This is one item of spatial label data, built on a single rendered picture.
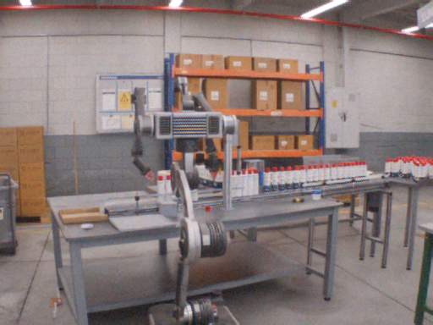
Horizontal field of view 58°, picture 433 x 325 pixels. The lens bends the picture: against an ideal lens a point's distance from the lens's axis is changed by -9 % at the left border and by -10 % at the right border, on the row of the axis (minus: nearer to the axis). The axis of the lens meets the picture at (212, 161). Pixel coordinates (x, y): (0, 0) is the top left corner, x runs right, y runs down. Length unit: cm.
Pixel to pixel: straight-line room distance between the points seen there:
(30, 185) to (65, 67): 238
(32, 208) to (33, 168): 57
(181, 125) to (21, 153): 394
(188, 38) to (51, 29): 246
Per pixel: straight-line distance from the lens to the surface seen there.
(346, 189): 400
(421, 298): 323
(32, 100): 758
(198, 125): 249
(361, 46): 934
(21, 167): 614
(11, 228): 484
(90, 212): 308
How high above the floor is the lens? 151
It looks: 6 degrees down
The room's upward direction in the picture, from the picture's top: straight up
